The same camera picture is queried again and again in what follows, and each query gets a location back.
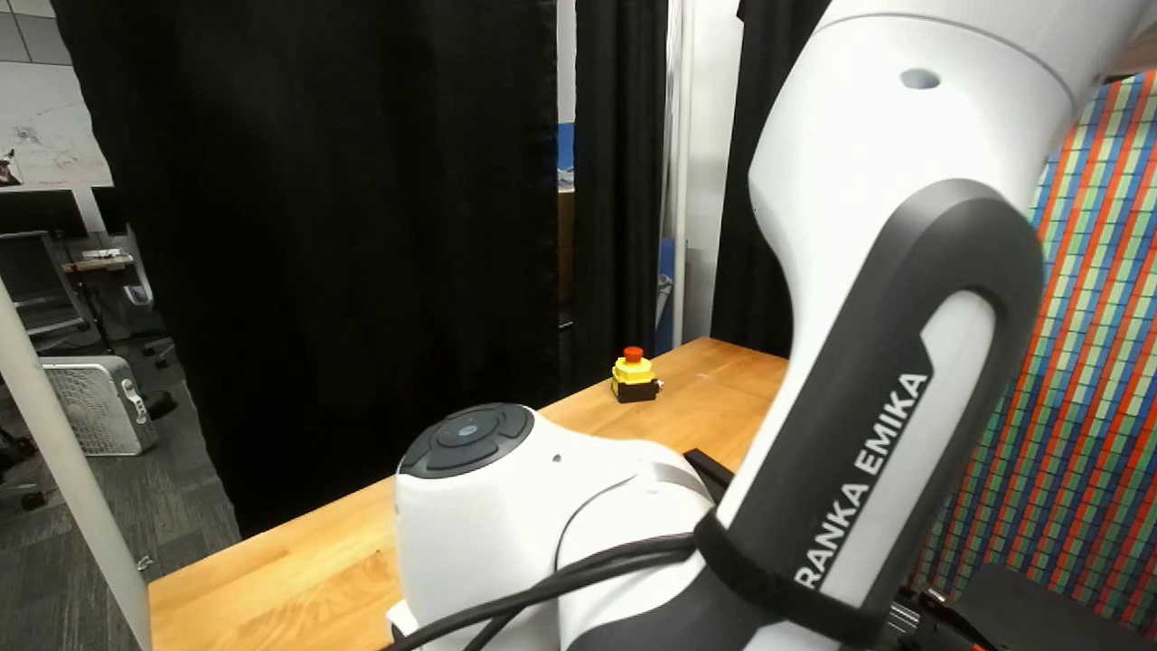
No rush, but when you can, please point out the short black track piece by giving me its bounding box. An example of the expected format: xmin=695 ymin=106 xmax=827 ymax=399
xmin=685 ymin=449 xmax=734 ymax=490

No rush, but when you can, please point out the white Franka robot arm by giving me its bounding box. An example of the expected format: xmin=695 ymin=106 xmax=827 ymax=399
xmin=390 ymin=0 xmax=1155 ymax=651

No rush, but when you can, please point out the yellow red emergency stop button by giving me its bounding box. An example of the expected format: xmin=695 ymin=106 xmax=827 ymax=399
xmin=610 ymin=346 xmax=660 ymax=402

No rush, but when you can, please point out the black curtain right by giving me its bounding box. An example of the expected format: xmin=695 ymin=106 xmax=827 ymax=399
xmin=709 ymin=0 xmax=836 ymax=360

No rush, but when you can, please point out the black curtain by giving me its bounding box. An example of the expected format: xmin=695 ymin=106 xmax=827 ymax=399
xmin=709 ymin=0 xmax=836 ymax=360
xmin=52 ymin=0 xmax=556 ymax=530

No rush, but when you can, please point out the black curtain left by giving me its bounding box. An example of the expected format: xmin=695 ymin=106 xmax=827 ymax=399
xmin=52 ymin=0 xmax=556 ymax=530

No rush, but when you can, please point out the grey box speaker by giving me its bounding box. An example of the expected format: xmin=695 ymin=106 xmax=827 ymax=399
xmin=43 ymin=354 xmax=147 ymax=454

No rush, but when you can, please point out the black case under table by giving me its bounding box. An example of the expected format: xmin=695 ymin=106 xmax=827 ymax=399
xmin=892 ymin=563 xmax=1157 ymax=651

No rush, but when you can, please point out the grey diagonal frame bar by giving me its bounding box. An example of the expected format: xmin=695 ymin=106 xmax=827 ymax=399
xmin=0 ymin=283 xmax=151 ymax=651

